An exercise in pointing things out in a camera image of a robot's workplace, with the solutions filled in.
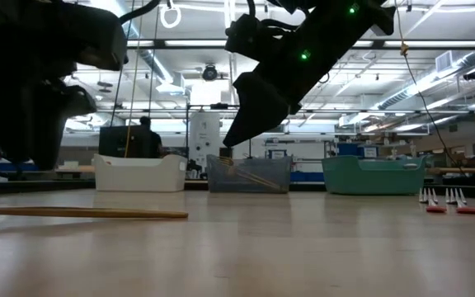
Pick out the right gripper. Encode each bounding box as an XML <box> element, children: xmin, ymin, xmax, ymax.
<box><xmin>223</xmin><ymin>20</ymin><xmax>358</xmax><ymax>149</ymax></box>

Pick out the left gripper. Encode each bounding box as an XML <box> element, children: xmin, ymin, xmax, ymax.
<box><xmin>0</xmin><ymin>0</ymin><xmax>129</xmax><ymax>172</ymax></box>

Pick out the long wooden utensil handle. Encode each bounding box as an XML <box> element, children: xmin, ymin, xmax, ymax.
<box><xmin>0</xmin><ymin>205</ymin><xmax>190</xmax><ymax>219</ymax></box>

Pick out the orange handled silver fork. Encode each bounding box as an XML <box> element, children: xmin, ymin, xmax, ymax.
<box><xmin>418</xmin><ymin>187</ymin><xmax>448</xmax><ymax>215</ymax></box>
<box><xmin>444</xmin><ymin>187</ymin><xmax>475</xmax><ymax>215</ymax></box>

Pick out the grey translucent plastic bin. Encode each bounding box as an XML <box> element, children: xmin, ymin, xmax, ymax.
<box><xmin>206</xmin><ymin>153</ymin><xmax>293</xmax><ymax>194</ymax></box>

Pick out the blue storage crate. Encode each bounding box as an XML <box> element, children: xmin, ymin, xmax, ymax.
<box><xmin>336</xmin><ymin>143</ymin><xmax>364</xmax><ymax>158</ymax></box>
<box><xmin>290</xmin><ymin>171</ymin><xmax>324</xmax><ymax>183</ymax></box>

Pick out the black monitor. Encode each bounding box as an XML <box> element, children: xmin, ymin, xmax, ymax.
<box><xmin>98</xmin><ymin>125</ymin><xmax>151</xmax><ymax>159</ymax></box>

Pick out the person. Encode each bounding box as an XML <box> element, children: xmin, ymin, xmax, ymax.
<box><xmin>138</xmin><ymin>115</ymin><xmax>165</xmax><ymax>159</ymax></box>

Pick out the white plastic bin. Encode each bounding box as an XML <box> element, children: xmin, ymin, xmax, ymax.
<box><xmin>93</xmin><ymin>153</ymin><xmax>188</xmax><ymax>193</ymax></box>

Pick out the teal plastic bin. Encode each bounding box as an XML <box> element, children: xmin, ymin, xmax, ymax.
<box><xmin>322</xmin><ymin>155</ymin><xmax>427</xmax><ymax>196</ymax></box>

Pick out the wooden workbench top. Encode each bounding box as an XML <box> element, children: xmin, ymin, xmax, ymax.
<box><xmin>426</xmin><ymin>167</ymin><xmax>475</xmax><ymax>175</ymax></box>

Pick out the black metal stand frame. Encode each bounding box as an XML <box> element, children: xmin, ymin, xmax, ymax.
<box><xmin>185</xmin><ymin>102</ymin><xmax>253</xmax><ymax>160</ymax></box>

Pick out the round black ceiling camera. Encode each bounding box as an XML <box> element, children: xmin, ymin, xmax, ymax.
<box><xmin>201</xmin><ymin>63</ymin><xmax>219</xmax><ymax>83</ymax></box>

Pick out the black aluminium table frame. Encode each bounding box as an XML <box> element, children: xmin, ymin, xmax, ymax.
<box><xmin>0</xmin><ymin>179</ymin><xmax>475</xmax><ymax>198</ymax></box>

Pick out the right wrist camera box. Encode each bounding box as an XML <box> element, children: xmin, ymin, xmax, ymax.
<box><xmin>224</xmin><ymin>14</ymin><xmax>272</xmax><ymax>55</ymax></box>

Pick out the white hanging ring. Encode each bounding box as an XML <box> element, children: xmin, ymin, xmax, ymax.
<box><xmin>159</xmin><ymin>2</ymin><xmax>182</xmax><ymax>30</ymax></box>

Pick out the black cable with yellow plug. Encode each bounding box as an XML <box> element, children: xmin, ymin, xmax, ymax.
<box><xmin>393</xmin><ymin>0</ymin><xmax>472</xmax><ymax>174</ymax></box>

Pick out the black left camera cable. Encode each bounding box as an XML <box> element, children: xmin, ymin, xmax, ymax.
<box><xmin>118</xmin><ymin>0</ymin><xmax>162</xmax><ymax>25</ymax></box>

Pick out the long ceiling light rail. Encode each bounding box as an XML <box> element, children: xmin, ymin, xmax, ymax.
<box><xmin>125</xmin><ymin>38</ymin><xmax>475</xmax><ymax>51</ymax></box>

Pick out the white duct vent grille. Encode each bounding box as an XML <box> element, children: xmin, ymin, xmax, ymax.
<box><xmin>435</xmin><ymin>50</ymin><xmax>454</xmax><ymax>73</ymax></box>

